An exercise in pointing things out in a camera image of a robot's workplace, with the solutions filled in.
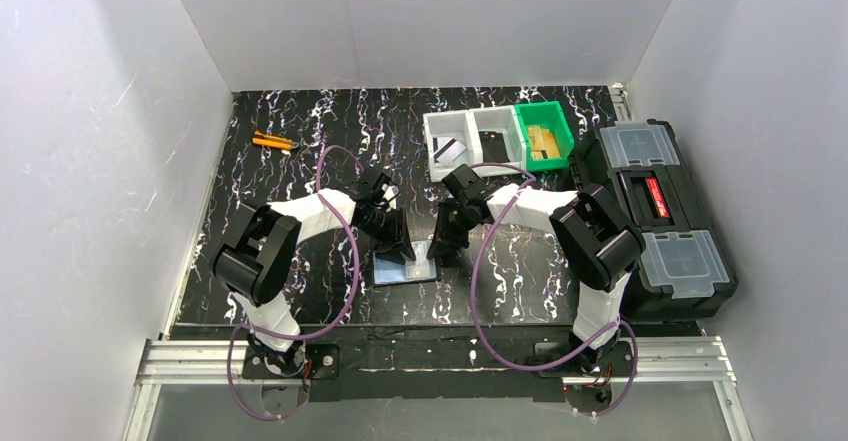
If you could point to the left white bin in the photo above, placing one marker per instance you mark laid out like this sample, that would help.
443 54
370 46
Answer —
457 124

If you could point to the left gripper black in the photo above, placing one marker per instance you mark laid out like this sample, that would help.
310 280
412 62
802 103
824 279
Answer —
392 227

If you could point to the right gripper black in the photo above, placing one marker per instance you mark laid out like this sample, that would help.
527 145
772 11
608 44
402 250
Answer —
451 224

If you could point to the black card in bin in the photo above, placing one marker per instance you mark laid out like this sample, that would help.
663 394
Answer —
493 145

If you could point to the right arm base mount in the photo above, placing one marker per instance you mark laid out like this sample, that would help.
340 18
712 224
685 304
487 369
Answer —
595 385

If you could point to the tan cards in green bin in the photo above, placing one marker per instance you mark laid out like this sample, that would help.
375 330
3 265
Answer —
543 143

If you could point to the black toolbox clear lids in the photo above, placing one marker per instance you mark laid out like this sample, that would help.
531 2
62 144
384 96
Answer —
683 274

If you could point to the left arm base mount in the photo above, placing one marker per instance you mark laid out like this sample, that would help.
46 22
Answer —
284 381

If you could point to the aluminium frame rail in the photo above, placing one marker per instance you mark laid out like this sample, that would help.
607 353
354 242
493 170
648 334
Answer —
433 386

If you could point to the green bin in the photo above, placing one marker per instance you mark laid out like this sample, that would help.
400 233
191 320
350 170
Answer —
549 115

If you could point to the middle white bin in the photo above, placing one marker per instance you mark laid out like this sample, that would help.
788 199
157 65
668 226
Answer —
503 119

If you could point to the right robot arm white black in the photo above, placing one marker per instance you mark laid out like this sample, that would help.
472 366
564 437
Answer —
599 241

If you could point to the black leather card holder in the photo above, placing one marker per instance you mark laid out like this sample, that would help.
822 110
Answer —
386 273

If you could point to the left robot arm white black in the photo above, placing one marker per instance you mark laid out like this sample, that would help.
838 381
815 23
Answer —
255 253

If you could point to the white bin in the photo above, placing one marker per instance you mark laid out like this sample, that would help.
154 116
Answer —
457 124
503 119

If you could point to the white card magnetic stripe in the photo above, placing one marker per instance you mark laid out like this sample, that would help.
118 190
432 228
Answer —
446 150

